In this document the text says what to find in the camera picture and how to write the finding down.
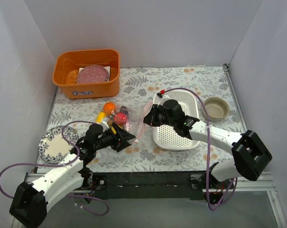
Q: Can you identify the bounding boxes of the floral patterned table mat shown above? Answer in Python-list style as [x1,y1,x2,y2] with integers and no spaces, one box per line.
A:
[47,66,245,172]

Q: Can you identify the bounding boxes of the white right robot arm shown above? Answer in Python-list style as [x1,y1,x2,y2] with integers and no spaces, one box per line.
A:
[143,99,272,189]

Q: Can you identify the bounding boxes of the white perforated plastic basket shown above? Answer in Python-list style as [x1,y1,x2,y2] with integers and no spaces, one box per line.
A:
[153,89,200,150]

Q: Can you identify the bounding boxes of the orange plastic tub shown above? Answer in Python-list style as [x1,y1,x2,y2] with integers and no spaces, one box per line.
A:
[52,49,120,99]

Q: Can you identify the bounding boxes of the beige ceramic bowl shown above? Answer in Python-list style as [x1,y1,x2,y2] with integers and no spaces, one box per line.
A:
[204,97,230,122]

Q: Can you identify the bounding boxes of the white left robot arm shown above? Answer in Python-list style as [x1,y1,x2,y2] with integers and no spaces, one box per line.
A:
[9,123,136,228]

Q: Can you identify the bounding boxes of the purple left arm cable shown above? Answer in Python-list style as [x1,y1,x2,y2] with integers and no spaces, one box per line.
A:
[0,120,110,216]

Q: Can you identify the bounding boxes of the aluminium table edge rail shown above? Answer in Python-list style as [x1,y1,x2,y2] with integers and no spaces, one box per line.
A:
[222,63,287,228]

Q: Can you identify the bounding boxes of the pink polka dot plate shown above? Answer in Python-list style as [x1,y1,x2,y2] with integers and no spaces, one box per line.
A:
[76,65,110,84]

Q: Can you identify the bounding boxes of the orange tangerine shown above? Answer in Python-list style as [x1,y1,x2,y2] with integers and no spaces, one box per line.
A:
[103,102,116,116]

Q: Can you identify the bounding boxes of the clear zip top bag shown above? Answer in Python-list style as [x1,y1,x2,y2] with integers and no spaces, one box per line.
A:
[101,101,152,144]

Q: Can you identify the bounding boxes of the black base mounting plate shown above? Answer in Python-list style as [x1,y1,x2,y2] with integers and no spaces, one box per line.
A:
[90,171,206,200]

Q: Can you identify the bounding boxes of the purple eggplant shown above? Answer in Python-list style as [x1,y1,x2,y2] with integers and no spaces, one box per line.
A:
[120,106,129,115]

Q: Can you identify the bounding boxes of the yellow mango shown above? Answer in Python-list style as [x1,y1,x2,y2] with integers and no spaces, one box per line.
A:
[96,112,107,124]

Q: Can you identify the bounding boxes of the blue floral plate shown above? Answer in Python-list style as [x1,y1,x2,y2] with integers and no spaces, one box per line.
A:
[38,125,73,164]

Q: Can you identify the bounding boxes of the red apple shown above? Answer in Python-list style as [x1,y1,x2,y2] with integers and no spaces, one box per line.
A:
[113,113,128,126]

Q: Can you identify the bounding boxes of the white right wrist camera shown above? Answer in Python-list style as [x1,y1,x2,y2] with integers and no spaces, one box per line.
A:
[157,90,170,106]

